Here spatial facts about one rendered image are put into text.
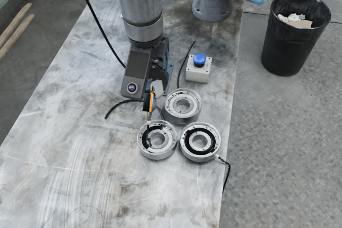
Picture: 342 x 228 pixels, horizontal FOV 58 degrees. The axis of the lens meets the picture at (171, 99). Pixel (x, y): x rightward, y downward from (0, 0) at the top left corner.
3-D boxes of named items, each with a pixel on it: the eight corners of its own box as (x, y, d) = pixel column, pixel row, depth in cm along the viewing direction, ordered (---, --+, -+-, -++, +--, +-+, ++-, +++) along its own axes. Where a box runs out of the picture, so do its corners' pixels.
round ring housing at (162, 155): (169, 167, 79) (169, 160, 75) (132, 154, 81) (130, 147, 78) (182, 134, 84) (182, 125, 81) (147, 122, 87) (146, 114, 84)
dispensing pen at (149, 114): (139, 142, 78) (144, 78, 73) (143, 136, 82) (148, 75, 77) (147, 143, 78) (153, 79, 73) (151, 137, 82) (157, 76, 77)
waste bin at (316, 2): (307, 84, 198) (335, 32, 164) (254, 77, 202) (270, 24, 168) (305, 48, 218) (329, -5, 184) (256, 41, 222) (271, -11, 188)
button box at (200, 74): (207, 83, 95) (209, 73, 91) (185, 80, 96) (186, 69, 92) (211, 64, 100) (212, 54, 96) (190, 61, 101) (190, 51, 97)
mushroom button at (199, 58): (204, 74, 94) (205, 62, 90) (191, 72, 95) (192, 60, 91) (205, 64, 97) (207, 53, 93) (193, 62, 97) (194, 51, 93)
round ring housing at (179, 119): (205, 122, 87) (206, 114, 83) (168, 129, 86) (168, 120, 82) (196, 93, 93) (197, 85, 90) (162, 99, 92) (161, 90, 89)
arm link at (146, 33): (157, 29, 55) (113, 23, 56) (158, 47, 59) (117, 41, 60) (166, 2, 59) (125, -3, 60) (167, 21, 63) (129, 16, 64)
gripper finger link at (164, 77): (171, 86, 73) (166, 61, 66) (170, 91, 72) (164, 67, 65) (152, 85, 74) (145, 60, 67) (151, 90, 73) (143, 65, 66)
